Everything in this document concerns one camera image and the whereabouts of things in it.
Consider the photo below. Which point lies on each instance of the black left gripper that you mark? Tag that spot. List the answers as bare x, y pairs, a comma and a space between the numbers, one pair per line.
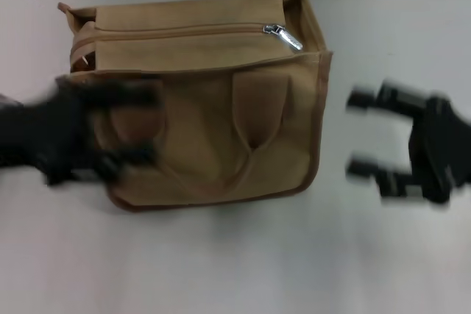
48, 137

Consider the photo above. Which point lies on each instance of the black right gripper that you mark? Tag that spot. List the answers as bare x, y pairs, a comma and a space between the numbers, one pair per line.
441, 145

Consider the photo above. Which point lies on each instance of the khaki fabric food bag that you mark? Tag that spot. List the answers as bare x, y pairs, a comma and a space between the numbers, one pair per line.
221, 126

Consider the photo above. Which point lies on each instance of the silver metal zipper pull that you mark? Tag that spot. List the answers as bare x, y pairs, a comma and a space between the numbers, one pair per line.
290, 40

